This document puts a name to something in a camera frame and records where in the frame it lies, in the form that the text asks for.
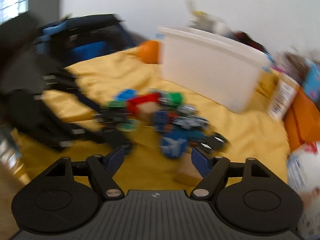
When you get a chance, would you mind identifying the green patterned arch block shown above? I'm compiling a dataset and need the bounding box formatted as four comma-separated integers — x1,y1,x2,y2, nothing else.
105,100,127,109

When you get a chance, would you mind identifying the wooden cube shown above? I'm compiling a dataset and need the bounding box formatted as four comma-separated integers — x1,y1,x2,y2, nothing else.
174,159,202,186
137,102,161,126

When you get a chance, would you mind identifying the blue tray block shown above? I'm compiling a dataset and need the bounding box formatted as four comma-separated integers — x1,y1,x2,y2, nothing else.
113,89,137,101

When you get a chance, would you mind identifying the long red building block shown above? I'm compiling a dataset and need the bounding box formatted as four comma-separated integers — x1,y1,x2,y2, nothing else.
126,92,160,116

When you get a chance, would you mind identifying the blue airplane round block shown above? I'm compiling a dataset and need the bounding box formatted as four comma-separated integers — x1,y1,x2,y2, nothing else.
160,131,188,159

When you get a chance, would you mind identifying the dark green toy car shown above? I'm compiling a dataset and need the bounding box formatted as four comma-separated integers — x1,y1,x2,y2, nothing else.
198,132,229,154

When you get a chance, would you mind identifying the blue black stroller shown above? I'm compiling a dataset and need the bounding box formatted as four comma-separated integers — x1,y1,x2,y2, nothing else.
35,14,147,66

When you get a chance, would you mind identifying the yellow cloth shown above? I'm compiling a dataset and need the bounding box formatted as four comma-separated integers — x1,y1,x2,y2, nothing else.
15,48,290,193

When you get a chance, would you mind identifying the orange fruit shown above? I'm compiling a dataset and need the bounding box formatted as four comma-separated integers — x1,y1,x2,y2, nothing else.
137,40,160,64

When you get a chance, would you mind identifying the green square block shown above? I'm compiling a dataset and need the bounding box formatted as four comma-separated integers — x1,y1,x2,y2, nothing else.
167,92,184,108

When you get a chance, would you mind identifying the white baby wipes pack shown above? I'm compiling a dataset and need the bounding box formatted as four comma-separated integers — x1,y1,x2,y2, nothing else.
287,141,320,239

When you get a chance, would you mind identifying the white plastic bin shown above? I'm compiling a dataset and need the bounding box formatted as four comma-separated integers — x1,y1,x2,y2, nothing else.
159,27,270,113

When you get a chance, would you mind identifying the orange box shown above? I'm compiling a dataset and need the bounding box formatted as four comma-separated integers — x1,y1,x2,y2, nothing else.
283,88,320,151

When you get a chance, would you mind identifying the small milk carton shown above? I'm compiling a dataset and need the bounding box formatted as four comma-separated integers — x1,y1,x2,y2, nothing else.
266,74,299,121

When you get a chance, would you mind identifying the brown woven package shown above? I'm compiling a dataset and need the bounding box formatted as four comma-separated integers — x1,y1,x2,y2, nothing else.
275,52,310,85

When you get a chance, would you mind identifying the blue dinosaur box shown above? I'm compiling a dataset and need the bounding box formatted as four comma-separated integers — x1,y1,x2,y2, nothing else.
303,61,319,102

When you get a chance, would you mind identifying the white plastic bag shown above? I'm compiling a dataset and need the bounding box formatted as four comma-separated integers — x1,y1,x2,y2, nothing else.
185,0,226,35

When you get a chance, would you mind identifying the black red helmet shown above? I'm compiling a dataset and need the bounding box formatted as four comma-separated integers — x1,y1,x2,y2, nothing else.
231,31,267,53

